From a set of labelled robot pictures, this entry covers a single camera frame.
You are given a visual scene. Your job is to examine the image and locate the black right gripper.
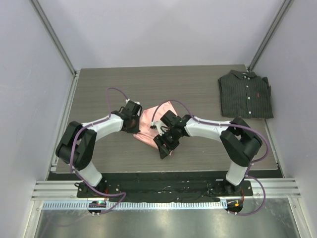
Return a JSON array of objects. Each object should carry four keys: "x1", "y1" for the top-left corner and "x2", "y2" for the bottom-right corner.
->
[{"x1": 154, "y1": 127, "x2": 180, "y2": 159}]

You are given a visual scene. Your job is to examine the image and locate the pink satin napkin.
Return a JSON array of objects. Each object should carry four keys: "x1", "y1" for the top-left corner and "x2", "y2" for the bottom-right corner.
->
[{"x1": 133, "y1": 101, "x2": 177, "y2": 149}]

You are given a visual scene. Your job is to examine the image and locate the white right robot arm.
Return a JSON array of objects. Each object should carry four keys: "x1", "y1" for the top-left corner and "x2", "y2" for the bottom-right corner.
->
[{"x1": 150, "y1": 110, "x2": 263, "y2": 196}]

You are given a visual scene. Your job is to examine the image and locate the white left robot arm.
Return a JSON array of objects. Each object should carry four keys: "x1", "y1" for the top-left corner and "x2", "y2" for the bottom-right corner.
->
[{"x1": 55, "y1": 99, "x2": 142, "y2": 198}]

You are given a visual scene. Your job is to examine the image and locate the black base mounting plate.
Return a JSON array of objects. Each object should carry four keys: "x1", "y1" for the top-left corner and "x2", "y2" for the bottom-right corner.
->
[{"x1": 75, "y1": 171, "x2": 253, "y2": 203}]

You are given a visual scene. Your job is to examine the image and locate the dark striped folded shirt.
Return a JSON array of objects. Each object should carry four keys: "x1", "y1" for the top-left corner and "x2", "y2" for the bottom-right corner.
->
[{"x1": 218, "y1": 70, "x2": 273, "y2": 119}]

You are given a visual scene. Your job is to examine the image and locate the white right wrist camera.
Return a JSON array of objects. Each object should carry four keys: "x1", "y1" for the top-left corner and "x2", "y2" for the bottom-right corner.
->
[{"x1": 150, "y1": 120, "x2": 165, "y2": 135}]

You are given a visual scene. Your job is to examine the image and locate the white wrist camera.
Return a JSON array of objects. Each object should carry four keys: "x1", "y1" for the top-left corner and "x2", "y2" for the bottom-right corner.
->
[
  {"x1": 125, "y1": 99, "x2": 140, "y2": 105},
  {"x1": 150, "y1": 120, "x2": 165, "y2": 135}
]

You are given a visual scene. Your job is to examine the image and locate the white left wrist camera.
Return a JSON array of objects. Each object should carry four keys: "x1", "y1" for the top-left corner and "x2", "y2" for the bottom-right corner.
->
[{"x1": 125, "y1": 99, "x2": 140, "y2": 105}]

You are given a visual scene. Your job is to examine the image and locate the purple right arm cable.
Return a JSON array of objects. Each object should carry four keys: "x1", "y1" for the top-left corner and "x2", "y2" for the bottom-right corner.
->
[{"x1": 150, "y1": 99, "x2": 270, "y2": 216}]

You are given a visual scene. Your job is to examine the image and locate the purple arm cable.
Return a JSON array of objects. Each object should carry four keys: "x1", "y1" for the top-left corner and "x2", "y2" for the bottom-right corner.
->
[
  {"x1": 69, "y1": 87, "x2": 127, "y2": 216},
  {"x1": 150, "y1": 99, "x2": 270, "y2": 216}
]

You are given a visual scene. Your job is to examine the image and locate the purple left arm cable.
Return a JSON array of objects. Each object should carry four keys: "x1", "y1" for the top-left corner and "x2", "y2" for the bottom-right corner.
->
[{"x1": 69, "y1": 87, "x2": 127, "y2": 216}]

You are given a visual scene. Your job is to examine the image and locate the white slotted cable duct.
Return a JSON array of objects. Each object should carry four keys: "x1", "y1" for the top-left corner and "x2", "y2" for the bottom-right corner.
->
[{"x1": 42, "y1": 199, "x2": 227, "y2": 210}]

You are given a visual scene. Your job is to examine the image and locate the left aluminium frame post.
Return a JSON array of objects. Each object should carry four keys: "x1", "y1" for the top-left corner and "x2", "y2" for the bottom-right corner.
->
[{"x1": 29, "y1": 0, "x2": 77, "y2": 77}]

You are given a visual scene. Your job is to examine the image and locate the aluminium frame post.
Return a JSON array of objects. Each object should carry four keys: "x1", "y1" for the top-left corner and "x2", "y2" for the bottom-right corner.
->
[
  {"x1": 247, "y1": 0, "x2": 294, "y2": 71},
  {"x1": 29, "y1": 0, "x2": 77, "y2": 77}
]

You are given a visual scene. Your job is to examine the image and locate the right aluminium frame post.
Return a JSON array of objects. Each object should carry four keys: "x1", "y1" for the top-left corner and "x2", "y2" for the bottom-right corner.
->
[{"x1": 247, "y1": 0, "x2": 294, "y2": 71}]

